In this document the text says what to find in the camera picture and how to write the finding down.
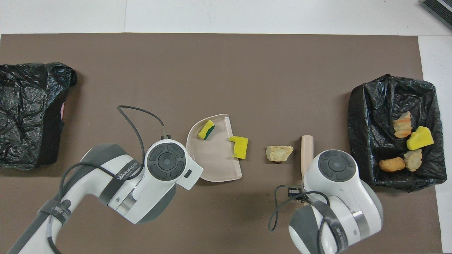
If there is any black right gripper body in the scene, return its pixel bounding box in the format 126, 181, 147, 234
288, 186, 313, 204

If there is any beige brush with black bristles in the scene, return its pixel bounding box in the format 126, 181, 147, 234
301, 135, 314, 206

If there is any notched yellow sponge piece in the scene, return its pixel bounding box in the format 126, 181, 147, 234
228, 136, 249, 160

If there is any beige plastic dustpan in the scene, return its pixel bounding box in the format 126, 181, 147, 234
186, 114, 243, 182

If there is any oval beige bread chunk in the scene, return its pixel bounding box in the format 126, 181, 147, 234
404, 149, 423, 172

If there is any black bag-lined bin with trash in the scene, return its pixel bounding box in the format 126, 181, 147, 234
348, 74, 448, 193

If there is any empty black bag-lined trash bin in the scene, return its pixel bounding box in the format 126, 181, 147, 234
0, 62, 77, 171

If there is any orange-brown bread nugget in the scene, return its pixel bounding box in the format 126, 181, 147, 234
379, 157, 406, 173

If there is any brown table mat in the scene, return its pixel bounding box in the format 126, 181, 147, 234
0, 33, 444, 254

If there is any dark grey ribbed device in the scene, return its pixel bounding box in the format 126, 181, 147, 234
420, 0, 452, 30

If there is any left arm gripper cable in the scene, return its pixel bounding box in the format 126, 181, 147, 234
47, 105, 172, 254

